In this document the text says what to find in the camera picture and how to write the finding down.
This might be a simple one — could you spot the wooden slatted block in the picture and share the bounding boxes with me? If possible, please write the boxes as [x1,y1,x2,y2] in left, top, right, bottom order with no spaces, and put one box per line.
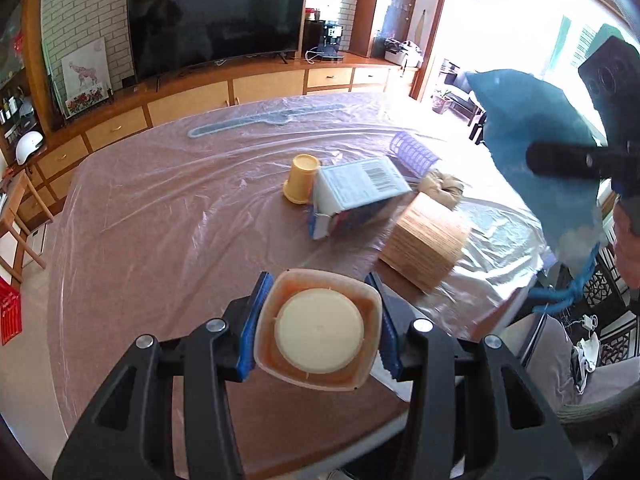
[378,192,473,294]

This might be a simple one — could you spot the beige knotted cloth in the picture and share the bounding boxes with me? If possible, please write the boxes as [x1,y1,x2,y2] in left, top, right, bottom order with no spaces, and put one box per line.
[417,170,465,209]

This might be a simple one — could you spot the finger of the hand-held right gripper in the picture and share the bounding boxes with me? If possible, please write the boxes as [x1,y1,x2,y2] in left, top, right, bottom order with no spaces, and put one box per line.
[526,141,608,179]

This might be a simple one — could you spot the black coffee machine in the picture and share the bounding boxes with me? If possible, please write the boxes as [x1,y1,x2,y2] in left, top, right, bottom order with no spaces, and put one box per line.
[305,20,346,62]

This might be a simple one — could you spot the purple plastic hair roller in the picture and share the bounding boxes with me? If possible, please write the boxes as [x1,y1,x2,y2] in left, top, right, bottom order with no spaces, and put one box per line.
[389,131,442,180]

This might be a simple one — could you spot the black flat screen television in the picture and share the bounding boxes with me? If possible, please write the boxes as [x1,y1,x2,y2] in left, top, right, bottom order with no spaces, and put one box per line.
[126,0,309,83]

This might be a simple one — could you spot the red plastic basket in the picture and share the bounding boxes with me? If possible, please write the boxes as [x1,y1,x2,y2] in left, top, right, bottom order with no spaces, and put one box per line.
[0,276,23,346]

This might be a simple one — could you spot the plastic covered chair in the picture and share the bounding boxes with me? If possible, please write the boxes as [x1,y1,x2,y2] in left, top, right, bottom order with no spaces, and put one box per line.
[520,310,640,426]

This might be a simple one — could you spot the wooden stool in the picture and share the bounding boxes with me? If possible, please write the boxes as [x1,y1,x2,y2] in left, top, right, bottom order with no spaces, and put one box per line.
[0,170,55,291]

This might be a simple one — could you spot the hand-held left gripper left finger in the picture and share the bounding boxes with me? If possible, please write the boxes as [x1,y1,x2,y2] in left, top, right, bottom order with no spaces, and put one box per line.
[52,272,276,480]

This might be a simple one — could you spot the white helmet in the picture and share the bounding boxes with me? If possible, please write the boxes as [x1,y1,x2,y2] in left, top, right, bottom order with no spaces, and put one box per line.
[14,131,46,166]

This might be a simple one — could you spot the white and blue medicine box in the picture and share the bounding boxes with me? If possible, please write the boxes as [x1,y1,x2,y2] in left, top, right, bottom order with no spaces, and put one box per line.
[306,156,413,241]

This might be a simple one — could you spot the grey foam edge strip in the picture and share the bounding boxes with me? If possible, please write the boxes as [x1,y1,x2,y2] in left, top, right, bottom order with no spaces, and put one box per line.
[187,104,346,139]

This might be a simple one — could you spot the wooden cabinet unit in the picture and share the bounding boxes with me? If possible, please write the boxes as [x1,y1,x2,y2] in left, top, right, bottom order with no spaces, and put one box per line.
[0,52,421,221]

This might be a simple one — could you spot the person's right hand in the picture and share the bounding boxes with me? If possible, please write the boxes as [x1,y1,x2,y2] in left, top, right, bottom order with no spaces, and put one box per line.
[612,200,640,288]

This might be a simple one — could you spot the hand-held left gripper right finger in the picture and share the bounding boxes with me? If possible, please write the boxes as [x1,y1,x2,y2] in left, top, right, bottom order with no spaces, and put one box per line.
[364,272,586,480]

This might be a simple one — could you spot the yellow plastic cup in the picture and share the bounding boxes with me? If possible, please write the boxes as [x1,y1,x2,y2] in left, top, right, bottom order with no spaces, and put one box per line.
[282,154,322,205]

